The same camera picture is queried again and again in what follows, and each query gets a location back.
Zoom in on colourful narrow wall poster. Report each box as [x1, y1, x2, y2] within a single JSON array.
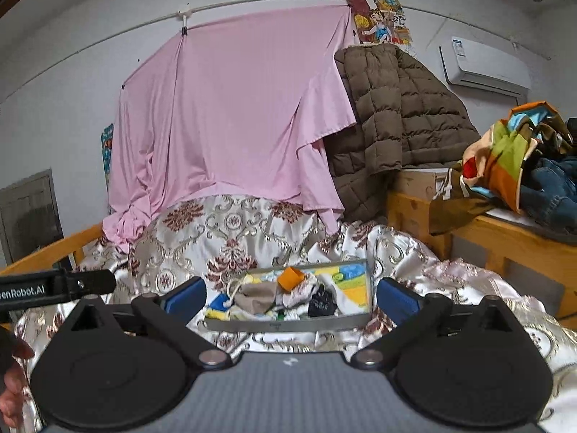
[[100, 123, 115, 176]]

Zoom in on cartoon print tray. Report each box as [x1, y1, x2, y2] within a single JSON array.
[[203, 259, 375, 332]]

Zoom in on person's left hand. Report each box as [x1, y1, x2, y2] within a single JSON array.
[[0, 329, 36, 429]]

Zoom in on wooden bed rail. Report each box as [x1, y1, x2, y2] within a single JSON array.
[[0, 223, 106, 276]]

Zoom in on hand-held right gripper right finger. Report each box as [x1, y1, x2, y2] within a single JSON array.
[[347, 277, 515, 369]]

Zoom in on pink bed sheet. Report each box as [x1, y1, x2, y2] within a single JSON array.
[[103, 2, 359, 255]]

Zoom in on white air conditioner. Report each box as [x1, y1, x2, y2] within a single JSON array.
[[439, 36, 533, 97]]

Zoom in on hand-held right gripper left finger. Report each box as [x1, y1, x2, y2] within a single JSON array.
[[65, 276, 235, 371]]

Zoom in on cardboard box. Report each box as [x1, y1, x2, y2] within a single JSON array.
[[399, 169, 452, 201]]

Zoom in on brown puffer jacket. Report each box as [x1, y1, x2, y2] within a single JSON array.
[[327, 44, 482, 226]]

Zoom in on olive brown cloth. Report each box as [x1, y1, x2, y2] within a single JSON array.
[[428, 192, 499, 235]]

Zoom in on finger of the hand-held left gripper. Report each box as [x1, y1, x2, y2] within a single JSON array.
[[61, 269, 117, 301]]

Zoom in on pile of colourful clothes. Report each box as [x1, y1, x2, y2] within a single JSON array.
[[433, 101, 573, 213]]

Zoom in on floral satin blanket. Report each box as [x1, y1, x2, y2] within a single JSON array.
[[9, 194, 577, 433]]

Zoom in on small orange item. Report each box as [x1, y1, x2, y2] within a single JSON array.
[[276, 267, 306, 290]]

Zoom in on beige drawstring pouch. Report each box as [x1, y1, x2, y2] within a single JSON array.
[[228, 277, 278, 315]]

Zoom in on blue denim jeans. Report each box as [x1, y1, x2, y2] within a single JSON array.
[[518, 156, 577, 231]]

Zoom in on black small cloth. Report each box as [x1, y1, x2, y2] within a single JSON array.
[[308, 286, 338, 317]]

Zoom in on wooden bunk frame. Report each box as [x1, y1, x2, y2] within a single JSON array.
[[387, 189, 577, 321]]

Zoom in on cartoon wall poster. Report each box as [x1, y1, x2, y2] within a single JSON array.
[[343, 0, 414, 52]]

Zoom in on white sock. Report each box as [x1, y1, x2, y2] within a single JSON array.
[[275, 280, 318, 319]]

